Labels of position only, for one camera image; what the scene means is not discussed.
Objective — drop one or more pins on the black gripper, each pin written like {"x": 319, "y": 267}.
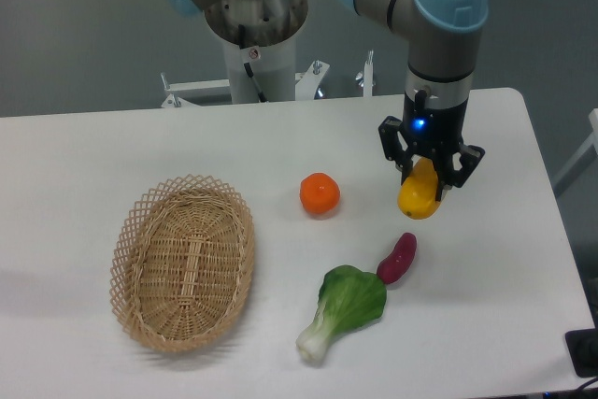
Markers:
{"x": 431, "y": 131}

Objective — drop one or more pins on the yellow mango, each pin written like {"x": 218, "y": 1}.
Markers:
{"x": 417, "y": 196}

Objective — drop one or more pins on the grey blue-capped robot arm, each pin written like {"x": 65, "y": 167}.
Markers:
{"x": 443, "y": 39}

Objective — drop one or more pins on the orange tangerine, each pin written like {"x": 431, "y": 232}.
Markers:
{"x": 319, "y": 195}

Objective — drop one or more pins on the purple sweet potato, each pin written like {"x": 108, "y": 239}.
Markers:
{"x": 396, "y": 264}

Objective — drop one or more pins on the green bok choy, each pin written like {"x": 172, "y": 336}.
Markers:
{"x": 348, "y": 300}

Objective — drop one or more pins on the black device at edge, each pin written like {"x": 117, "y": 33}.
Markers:
{"x": 582, "y": 348}

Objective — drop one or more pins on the woven wicker basket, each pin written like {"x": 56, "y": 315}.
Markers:
{"x": 183, "y": 264}

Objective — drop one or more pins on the white frame at right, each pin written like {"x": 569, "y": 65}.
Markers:
{"x": 580, "y": 160}

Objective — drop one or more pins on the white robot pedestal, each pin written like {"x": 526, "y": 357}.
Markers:
{"x": 268, "y": 74}

